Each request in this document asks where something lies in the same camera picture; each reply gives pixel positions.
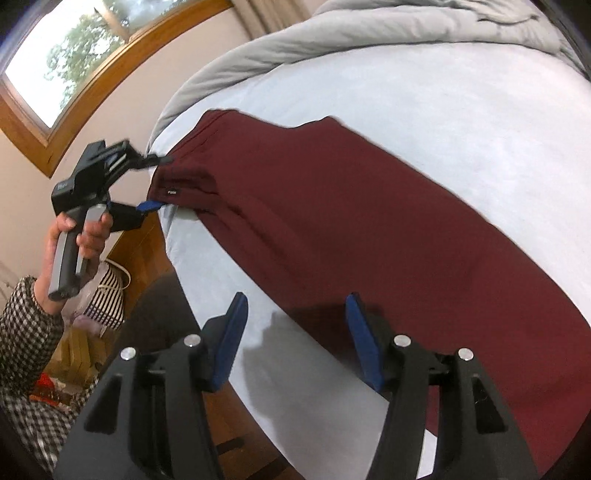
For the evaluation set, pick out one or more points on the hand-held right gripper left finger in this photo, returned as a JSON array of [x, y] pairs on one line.
[[228, 337]]

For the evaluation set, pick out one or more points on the grey duvet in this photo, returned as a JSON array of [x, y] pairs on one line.
[[369, 23]]

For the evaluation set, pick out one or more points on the person's checkered clothing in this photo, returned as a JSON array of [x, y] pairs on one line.
[[32, 424]]

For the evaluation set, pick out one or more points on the wooden framed window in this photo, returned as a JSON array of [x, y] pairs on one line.
[[69, 46]]

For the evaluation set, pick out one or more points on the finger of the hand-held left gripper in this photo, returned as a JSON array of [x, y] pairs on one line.
[[150, 206], [152, 160]]

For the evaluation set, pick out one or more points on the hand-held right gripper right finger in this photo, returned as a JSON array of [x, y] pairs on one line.
[[364, 337]]

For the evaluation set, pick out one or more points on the maroon pants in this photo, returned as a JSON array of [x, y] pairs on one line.
[[346, 207]]

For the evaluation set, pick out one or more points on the person's left forearm checkered sleeve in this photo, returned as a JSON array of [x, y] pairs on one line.
[[27, 332]]

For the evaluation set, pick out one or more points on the beige curtain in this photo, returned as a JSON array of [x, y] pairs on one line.
[[277, 14]]

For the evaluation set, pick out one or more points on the bed with light blue sheet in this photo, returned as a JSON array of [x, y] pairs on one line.
[[415, 92]]

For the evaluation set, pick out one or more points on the black white striped bag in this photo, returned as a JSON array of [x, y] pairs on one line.
[[108, 300]]

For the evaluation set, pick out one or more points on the person's left hand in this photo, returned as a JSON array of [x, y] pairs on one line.
[[94, 240]]

